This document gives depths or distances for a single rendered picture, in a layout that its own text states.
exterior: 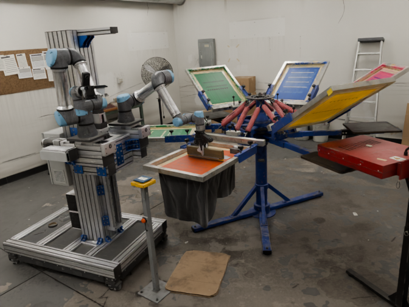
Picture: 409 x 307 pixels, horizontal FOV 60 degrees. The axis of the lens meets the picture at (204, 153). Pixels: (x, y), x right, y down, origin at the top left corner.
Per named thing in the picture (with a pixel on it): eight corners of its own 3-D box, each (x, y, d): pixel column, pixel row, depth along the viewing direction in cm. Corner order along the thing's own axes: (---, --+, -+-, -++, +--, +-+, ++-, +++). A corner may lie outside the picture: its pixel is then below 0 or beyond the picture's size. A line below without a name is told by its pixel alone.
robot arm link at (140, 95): (122, 98, 319) (160, 68, 285) (133, 95, 330) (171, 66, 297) (128, 110, 319) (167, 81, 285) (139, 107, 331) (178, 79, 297)
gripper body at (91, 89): (98, 98, 222) (90, 98, 231) (95, 84, 220) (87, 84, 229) (86, 99, 217) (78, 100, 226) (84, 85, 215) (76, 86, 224)
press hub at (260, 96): (269, 223, 379) (269, 96, 338) (238, 215, 401) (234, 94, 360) (285, 209, 409) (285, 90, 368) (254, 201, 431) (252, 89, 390)
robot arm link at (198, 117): (196, 110, 292) (205, 110, 287) (198, 123, 295) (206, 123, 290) (190, 112, 285) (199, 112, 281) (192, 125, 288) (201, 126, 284)
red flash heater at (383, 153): (437, 169, 232) (439, 151, 229) (386, 184, 215) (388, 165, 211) (361, 147, 286) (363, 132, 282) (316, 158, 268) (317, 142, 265)
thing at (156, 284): (157, 304, 273) (143, 187, 244) (137, 293, 285) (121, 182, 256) (176, 287, 290) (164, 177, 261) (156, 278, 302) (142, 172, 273)
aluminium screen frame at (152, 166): (202, 182, 249) (202, 177, 247) (143, 169, 282) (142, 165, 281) (255, 151, 309) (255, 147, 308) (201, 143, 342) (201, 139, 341)
